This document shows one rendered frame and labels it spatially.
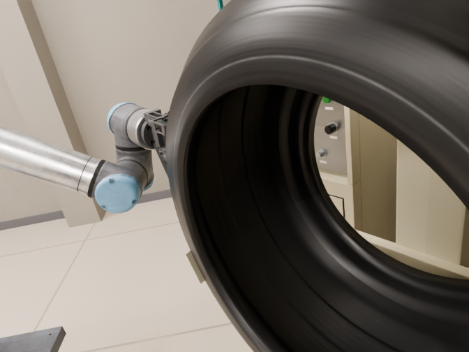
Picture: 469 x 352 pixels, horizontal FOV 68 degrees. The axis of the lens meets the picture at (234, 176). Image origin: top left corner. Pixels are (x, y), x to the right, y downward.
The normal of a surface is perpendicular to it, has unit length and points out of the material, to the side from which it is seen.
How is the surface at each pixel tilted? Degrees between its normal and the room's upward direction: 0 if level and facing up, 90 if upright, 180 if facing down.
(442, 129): 82
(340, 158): 90
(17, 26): 90
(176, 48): 90
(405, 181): 90
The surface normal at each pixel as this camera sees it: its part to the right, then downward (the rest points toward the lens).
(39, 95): 0.08, 0.39
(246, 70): -0.77, 0.21
